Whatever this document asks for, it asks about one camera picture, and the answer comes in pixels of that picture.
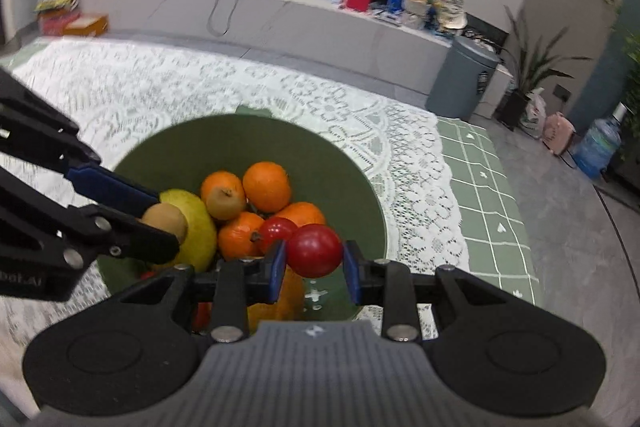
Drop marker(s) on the grey trash can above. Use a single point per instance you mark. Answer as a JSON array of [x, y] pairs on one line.
[[460, 82]]

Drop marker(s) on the digital scale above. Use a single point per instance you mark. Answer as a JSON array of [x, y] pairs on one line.
[[386, 17]]

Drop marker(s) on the ivy plant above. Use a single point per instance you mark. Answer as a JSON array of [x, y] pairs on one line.
[[632, 97]]

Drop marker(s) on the green plastic colander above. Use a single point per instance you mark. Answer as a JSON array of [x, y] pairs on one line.
[[310, 157]]

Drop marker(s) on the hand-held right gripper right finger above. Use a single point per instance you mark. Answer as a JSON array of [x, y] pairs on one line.
[[352, 269]]

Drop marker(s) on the pink heater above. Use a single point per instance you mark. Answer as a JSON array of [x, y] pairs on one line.
[[558, 134]]

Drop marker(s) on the white fan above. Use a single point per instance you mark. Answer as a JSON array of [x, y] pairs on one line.
[[454, 23]]

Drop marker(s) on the orange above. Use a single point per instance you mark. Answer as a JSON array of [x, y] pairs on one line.
[[302, 213], [220, 183], [237, 239], [266, 186]]

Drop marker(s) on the white plastic bag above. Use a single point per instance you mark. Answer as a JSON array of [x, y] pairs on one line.
[[532, 114]]

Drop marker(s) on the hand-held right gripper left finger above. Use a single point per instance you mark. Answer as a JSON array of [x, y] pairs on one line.
[[277, 269]]

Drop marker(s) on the pink box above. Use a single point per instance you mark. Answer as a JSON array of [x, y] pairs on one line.
[[52, 23]]

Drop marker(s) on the blue water bottle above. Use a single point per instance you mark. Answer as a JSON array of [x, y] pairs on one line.
[[597, 147]]

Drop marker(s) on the orange cardboard box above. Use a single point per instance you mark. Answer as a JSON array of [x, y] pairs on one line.
[[86, 25]]

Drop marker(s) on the red-yellow mango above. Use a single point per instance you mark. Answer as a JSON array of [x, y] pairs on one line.
[[290, 297]]

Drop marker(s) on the white lace tablecloth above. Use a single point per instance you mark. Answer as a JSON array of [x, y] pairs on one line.
[[250, 77]]

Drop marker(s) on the small brown longan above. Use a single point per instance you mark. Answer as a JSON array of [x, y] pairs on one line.
[[165, 219], [226, 203]]

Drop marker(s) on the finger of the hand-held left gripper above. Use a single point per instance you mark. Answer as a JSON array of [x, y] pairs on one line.
[[145, 239], [115, 187]]

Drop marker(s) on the long-leaf potted plant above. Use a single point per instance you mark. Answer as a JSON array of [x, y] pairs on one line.
[[512, 109]]

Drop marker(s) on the green grid table mat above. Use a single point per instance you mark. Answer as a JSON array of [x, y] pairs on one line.
[[480, 207]]

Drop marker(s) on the black wall socket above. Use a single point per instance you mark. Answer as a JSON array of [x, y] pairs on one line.
[[562, 92]]

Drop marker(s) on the white marble TV cabinet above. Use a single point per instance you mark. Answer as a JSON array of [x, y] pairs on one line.
[[300, 27]]

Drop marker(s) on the yellow snack packets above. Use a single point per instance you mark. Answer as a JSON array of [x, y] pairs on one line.
[[55, 1]]

